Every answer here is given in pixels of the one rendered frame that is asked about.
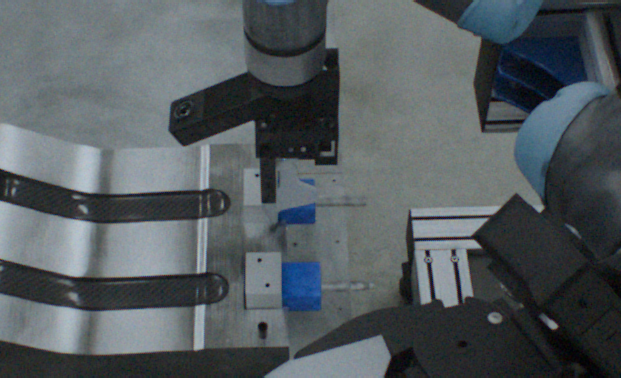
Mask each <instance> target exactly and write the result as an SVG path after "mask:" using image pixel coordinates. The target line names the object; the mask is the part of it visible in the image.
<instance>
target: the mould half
mask: <svg viewBox="0 0 621 378"><path fill-rule="evenodd" d="M0 168H2V169H5V170H8V171H11V172H14V173H18V174H21V175H24V176H27V177H30V178H34V179H38V180H41V181H45V182H49V183H52V184H56V185H61V186H65V187H69V189H73V190H77V191H82V192H89V193H96V194H131V193H151V192H167V191H193V190H204V188H214V190H219V191H222V192H224V193H225V194H226V195H227V196H228V197H229V199H230V207H229V209H228V210H227V211H226V212H225V213H224V214H222V215H220V216H216V217H213V218H203V219H190V220H166V221H147V222H126V224H95V223H85V222H79V220H75V221H74V219H69V218H65V217H61V216H56V215H52V214H48V213H44V212H41V211H36V210H32V209H29V208H25V207H21V206H17V205H12V204H8V203H4V202H0V258H2V259H5V260H9V261H12V262H16V263H21V264H25V265H29V266H33V267H37V268H42V269H46V270H50V271H54V272H59V273H65V274H70V275H76V276H83V277H127V276H149V275H168V274H199V273H203V272H211V273H213V274H219V275H221V276H223V277H224V278H225V279H226V280H227V282H228V284H229V291H228V293H227V295H226V296H225V298H224V300H222V301H221V302H218V303H215V304H210V305H202V306H198V307H173V308H152V309H133V310H110V311H88V310H78V309H71V308H64V307H59V306H54V305H49V304H44V303H39V302H35V301H31V300H27V299H21V298H17V297H13V296H9V295H5V294H0V378H264V377H265V376H266V375H268V374H269V373H271V372H272V371H274V370H275V369H277V368H278V367H280V366H281V365H283V364H285V362H286V361H288V360H289V317H288V307H282V309H270V310H243V290H244V265H245V254H246V253H248V252H281V262H287V221H286V219H281V221H277V222H244V207H243V194H244V169H260V159H256V143H218V144H206V145H198V146H172V147H154V148H133V149H103V148H95V147H89V146H83V145H79V144H75V143H71V142H67V141H64V140H59V139H56V138H52V137H49V136H46V135H42V134H39V133H34V132H31V131H28V130H24V129H20V128H18V127H15V126H11V125H7V124H2V123H0ZM260 322H266V323H267V324H268V337H267V338H266V339H260V338H259V336H258V324H259V323H260Z"/></svg>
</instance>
